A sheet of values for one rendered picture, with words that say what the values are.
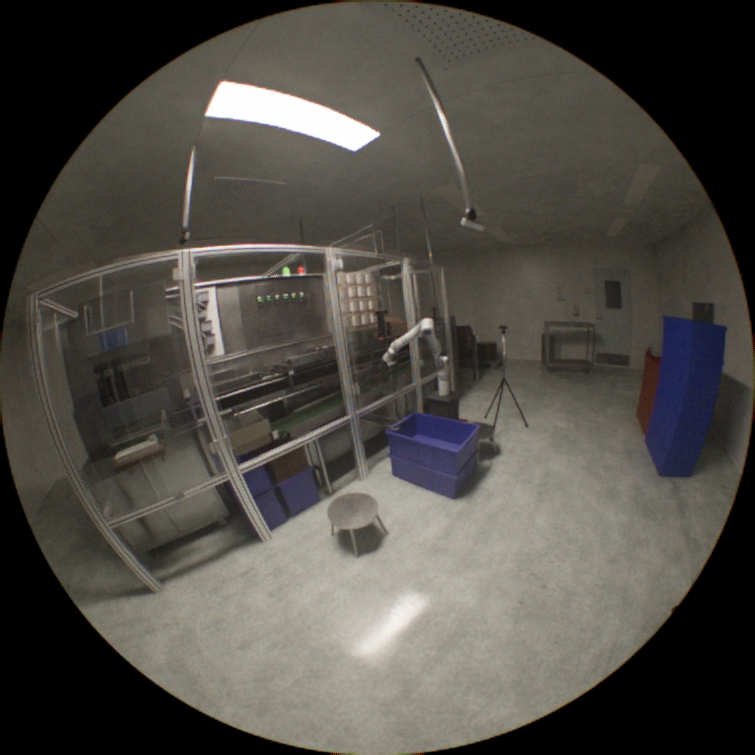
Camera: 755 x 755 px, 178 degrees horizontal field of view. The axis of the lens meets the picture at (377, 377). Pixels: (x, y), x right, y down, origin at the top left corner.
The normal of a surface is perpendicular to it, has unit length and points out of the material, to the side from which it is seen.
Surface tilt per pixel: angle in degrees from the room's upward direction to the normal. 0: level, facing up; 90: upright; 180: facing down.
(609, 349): 90
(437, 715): 0
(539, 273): 90
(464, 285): 90
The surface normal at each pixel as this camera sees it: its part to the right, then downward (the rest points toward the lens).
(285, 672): -0.12, -0.96
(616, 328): -0.68, 0.26
